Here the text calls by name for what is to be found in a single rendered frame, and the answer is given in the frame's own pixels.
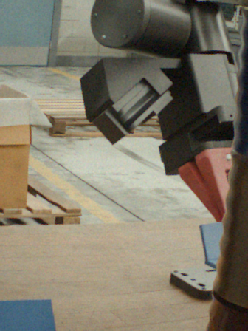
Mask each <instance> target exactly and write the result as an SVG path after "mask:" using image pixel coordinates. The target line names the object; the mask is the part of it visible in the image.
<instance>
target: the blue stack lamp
mask: <svg viewBox="0 0 248 331"><path fill-rule="evenodd" d="M241 15H242V24H241V28H240V30H239V32H240V37H241V45H240V48H239V51H238V59H239V63H240V66H239V68H238V73H237V75H236V79H237V84H238V91H237V94H236V95H235V105H236V110H237V111H236V113H235V117H234V121H233V126H234V132H235V135H234V137H233V139H232V142H231V148H232V149H233V150H235V151H236V152H238V153H240V154H242V155H245V156H248V10H241Z"/></svg>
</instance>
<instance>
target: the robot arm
mask: <svg viewBox="0 0 248 331"><path fill-rule="evenodd" d="M90 25H91V29H92V33H93V35H94V38H95V39H96V41H97V42H98V43H99V44H102V45H103V46H104V47H108V48H112V49H118V50H123V51H127V52H132V53H136V54H140V55H145V56H148V57H152V58H103V59H101V60H99V61H98V62H97V63H96V64H95V65H94V66H93V67H92V68H91V69H90V70H89V71H88V72H87V73H86V74H85V75H84V76H83V77H82V78H80V88H81V92H82V96H83V103H84V107H85V111H86V118H87V120H88V121H89V122H90V123H93V124H94V125H95V127H96V128H98V129H99V130H100V131H101V132H102V133H103V135H104V136H105V137H106V138H107V139H108V140H109V142H110V143H111V144H112V145H114V144H115V143H116V142H118V141H119V140H121V139H122V138H123V137H125V136H126V135H127V134H128V133H129V132H130V131H132V130H133V129H135V128H136V127H138V125H139V124H142V125H143V124H144V123H146V122H148V121H149V120H150V119H151V118H152V117H154V116H155V115H158V119H159V125H160V129H161V133H162V139H163V140H165V142H164V143H162V144H160V145H159V146H158V148H159V156H160V160H161V163H163V166H164V170H165V175H168V176H169V175H179V176H180V178H181V179H182V180H183V181H184V182H185V184H186V185H187V186H188V187H189V188H190V190H191V191H192V192H193V193H194V194H195V195H196V196H197V197H198V198H199V201H200V202H201V203H202V204H203V205H204V206H205V208H206V209H207V210H208V211H209V212H210V213H211V214H212V216H213V217H214V219H215V220H216V221H217V222H222V219H223V217H224V214H225V212H226V205H225V202H226V200H225V199H226V195H227V192H228V190H229V188H230V185H229V180H228V174H229V172H230V168H231V166H232V159H231V153H230V152H231V151H232V148H231V142H232V141H233V137H234V135H235V132H234V126H233V121H234V117H235V113H236V111H237V110H236V105H235V95H236V94H237V91H238V84H237V79H236V75H237V73H238V66H237V62H236V59H235V53H234V51H233V47H232V45H231V42H230V37H229V34H228V30H227V25H226V22H225V19H224V15H223V13H222V11H221V7H220V6H219V5H218V4H216V3H214V2H210V1H197V0H95V1H94V4H93V6H92V10H91V15H90ZM216 275H217V271H216V269H214V268H212V267H210V266H208V267H192V268H190V269H181V270H172V271H171V273H170V282H172V283H173V284H175V285H176V286H177V287H180V288H182V289H183V290H184V291H185V292H187V293H189V294H191V295H192V296H194V297H195V298H197V299H204V300H210V299H212V297H213V294H212V288H213V281H214V279H215V277H216Z"/></svg>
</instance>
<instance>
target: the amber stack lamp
mask: <svg viewBox="0 0 248 331"><path fill-rule="evenodd" d="M230 153H231V159H232V166H231V168H230V172H229V174H228V180H229V185H230V188H229V190H228V192H227V195H226V199H225V200H226V202H225V205H226V212H225V214H224V217H223V219H222V225H223V229H224V230H223V233H222V235H221V238H220V241H219V248H220V254H219V256H218V259H217V261H216V271H217V275H216V277H215V279H214V281H213V289H214V290H215V292H216V293H217V294H218V295H219V296H221V297H222V298H224V299H225V300H227V301H229V302H232V303H233V304H237V305H239V306H240V307H246V308H247V309H248V156H245V155H242V154H240V153H238V152H236V151H235V150H233V149H232V151H231V152H230Z"/></svg>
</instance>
